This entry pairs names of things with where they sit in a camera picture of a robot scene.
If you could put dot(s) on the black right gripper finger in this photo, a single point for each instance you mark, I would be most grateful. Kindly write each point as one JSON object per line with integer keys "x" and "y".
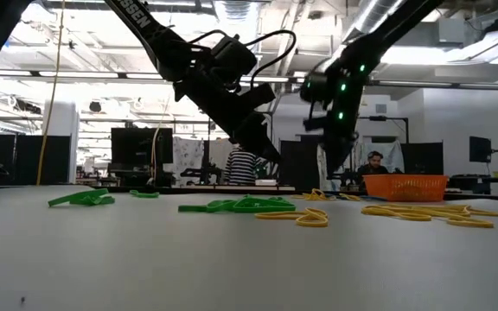
{"x": 340, "y": 151}

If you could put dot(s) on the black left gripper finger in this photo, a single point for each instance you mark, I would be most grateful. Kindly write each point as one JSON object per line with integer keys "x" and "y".
{"x": 257, "y": 138}

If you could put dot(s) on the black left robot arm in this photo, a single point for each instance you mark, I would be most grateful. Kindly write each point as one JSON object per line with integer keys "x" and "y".
{"x": 145, "y": 26}

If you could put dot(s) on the small monitor on arm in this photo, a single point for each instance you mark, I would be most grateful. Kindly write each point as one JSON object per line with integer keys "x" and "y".
{"x": 479, "y": 149}

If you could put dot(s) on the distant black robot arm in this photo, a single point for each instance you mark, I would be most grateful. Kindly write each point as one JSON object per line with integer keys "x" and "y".
{"x": 346, "y": 178}
{"x": 201, "y": 173}
{"x": 266, "y": 168}

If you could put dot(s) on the blue rubber band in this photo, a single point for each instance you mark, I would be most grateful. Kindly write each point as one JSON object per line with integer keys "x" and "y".
{"x": 372, "y": 198}

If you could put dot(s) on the patterned white cloth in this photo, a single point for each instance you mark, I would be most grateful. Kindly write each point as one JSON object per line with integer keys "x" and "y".
{"x": 188, "y": 160}
{"x": 320, "y": 168}

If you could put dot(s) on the person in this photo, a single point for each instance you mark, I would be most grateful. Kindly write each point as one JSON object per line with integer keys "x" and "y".
{"x": 240, "y": 166}
{"x": 372, "y": 164}

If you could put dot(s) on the orange plastic basket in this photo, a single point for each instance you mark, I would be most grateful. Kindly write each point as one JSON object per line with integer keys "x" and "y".
{"x": 404, "y": 188}

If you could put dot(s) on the black computer monitor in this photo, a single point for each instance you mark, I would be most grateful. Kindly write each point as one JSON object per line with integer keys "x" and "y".
{"x": 136, "y": 149}

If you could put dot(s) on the dark background desk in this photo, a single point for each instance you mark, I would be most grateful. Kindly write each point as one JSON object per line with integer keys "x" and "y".
{"x": 469, "y": 183}

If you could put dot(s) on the cluttered background desk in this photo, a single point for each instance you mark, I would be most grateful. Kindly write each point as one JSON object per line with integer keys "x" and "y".
{"x": 102, "y": 177}

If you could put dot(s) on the long ceiling light strip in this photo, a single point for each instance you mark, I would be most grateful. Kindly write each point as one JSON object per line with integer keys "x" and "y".
{"x": 80, "y": 74}

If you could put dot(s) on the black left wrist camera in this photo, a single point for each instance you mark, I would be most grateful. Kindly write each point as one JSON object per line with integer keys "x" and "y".
{"x": 231, "y": 56}

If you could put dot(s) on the black metal station frame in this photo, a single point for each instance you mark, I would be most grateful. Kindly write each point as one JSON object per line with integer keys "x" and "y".
{"x": 208, "y": 155}
{"x": 387, "y": 118}

